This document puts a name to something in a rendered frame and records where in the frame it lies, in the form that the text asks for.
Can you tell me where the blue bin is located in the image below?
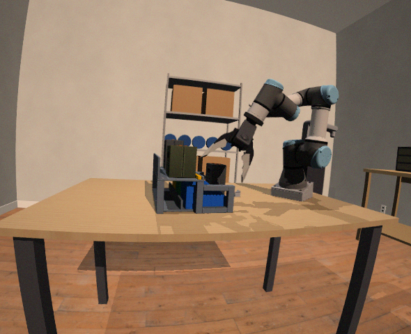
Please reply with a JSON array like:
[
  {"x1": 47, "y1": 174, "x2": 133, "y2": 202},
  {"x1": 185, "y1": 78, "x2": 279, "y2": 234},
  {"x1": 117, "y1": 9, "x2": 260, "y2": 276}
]
[{"x1": 180, "y1": 182, "x2": 226, "y2": 209}]

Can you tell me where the green open bin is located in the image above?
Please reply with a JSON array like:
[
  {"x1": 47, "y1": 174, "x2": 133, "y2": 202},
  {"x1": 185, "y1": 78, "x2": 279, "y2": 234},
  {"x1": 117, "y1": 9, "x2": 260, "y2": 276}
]
[{"x1": 176, "y1": 182, "x2": 181, "y2": 196}]

